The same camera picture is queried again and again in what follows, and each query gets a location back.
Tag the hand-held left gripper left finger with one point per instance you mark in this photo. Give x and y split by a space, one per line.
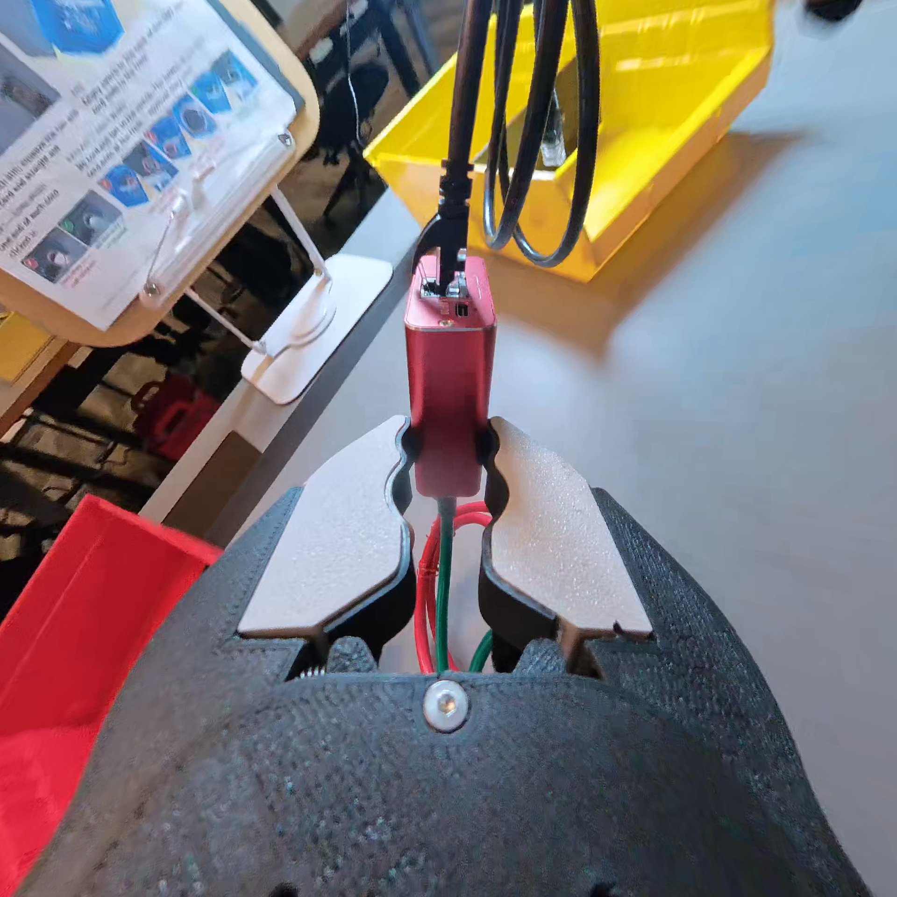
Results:
329 553

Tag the instruction sheet on stand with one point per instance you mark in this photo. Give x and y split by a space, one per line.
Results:
308 112

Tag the yellow plastic bin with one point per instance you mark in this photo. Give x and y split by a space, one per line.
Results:
666 105

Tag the red ethernet splitter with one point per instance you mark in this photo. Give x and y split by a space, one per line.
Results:
448 378

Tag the printed instruction sheet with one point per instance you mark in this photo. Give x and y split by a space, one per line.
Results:
105 105

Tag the red plastic bin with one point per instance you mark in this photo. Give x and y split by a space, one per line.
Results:
84 617

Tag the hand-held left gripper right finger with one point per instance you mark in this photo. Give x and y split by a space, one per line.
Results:
560 553

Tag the clear page holder bar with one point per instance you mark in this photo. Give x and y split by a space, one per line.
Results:
210 217

